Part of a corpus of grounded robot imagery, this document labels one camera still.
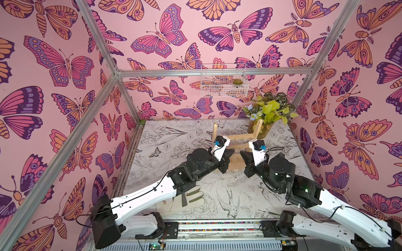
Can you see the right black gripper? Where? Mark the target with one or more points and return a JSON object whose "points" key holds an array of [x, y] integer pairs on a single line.
{"points": [[252, 163]]}

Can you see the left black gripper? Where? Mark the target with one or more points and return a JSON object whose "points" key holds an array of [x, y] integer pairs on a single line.
{"points": [[227, 153]]}

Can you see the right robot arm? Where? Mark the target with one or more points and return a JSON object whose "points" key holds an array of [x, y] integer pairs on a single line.
{"points": [[343, 224]]}

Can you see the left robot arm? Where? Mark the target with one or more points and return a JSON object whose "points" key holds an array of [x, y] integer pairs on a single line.
{"points": [[113, 218]]}

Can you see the wooden jewelry display stand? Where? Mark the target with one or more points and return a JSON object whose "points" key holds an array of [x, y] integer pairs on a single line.
{"points": [[240, 142]]}

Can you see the white green work glove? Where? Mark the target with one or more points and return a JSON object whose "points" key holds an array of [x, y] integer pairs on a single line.
{"points": [[192, 198]]}

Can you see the potted green plant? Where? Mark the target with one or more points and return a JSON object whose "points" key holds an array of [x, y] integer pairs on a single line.
{"points": [[266, 111]]}

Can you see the small succulent in basket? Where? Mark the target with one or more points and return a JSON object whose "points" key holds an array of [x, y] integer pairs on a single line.
{"points": [[237, 82]]}

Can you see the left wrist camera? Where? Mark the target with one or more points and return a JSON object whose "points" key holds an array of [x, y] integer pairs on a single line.
{"points": [[220, 144]]}

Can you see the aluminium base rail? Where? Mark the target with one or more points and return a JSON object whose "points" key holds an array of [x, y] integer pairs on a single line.
{"points": [[214, 235]]}

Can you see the white wire basket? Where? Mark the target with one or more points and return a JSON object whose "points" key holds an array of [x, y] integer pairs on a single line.
{"points": [[217, 82]]}

